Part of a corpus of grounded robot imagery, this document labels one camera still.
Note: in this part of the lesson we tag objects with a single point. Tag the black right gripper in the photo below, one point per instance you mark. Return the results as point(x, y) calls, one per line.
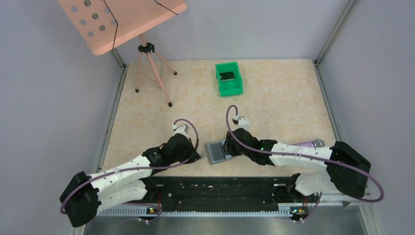
point(228, 148)

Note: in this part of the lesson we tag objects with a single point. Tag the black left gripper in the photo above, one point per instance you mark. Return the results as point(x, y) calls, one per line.
point(195, 157)

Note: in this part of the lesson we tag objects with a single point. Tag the grey card holder wallet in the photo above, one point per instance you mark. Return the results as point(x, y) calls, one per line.
point(215, 153)

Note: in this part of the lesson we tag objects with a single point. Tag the black card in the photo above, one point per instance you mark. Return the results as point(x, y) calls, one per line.
point(225, 76)

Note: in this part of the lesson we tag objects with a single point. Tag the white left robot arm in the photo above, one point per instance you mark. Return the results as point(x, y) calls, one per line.
point(88, 195)

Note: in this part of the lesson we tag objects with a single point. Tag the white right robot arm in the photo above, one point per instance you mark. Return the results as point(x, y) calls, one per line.
point(337, 168)

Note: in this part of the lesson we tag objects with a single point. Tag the green plastic bin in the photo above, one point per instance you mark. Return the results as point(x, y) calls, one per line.
point(230, 87)

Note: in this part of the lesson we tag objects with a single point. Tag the pink music stand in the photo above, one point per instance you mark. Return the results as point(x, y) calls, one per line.
point(106, 24)

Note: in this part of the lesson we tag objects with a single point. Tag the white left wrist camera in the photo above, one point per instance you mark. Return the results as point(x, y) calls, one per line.
point(181, 129)

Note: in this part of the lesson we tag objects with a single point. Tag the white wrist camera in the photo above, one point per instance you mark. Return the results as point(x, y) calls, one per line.
point(181, 129)
point(241, 122)

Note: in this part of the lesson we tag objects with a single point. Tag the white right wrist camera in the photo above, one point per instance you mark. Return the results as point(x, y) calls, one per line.
point(241, 122)

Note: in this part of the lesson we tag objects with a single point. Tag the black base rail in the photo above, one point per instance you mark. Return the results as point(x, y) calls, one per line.
point(222, 194)

